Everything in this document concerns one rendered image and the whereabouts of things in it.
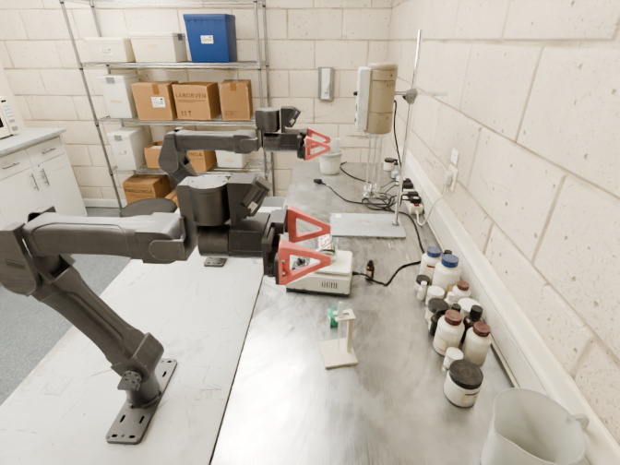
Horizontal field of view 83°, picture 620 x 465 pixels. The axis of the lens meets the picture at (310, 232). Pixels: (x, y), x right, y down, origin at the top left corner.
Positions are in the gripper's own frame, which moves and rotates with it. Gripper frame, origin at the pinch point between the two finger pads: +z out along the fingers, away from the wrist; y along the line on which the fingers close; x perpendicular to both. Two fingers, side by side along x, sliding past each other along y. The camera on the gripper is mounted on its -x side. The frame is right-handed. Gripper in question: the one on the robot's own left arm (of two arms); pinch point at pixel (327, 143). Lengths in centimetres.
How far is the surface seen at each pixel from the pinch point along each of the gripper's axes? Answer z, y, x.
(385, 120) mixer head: 19.5, 18.1, -3.9
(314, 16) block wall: -14, 225, -44
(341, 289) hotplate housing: 5.7, -23.8, 37.2
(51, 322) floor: -172, 52, 132
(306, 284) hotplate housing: -4.9, -22.6, 36.9
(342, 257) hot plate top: 5.9, -15.6, 31.3
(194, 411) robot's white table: -26, -63, 41
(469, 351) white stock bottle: 35, -47, 36
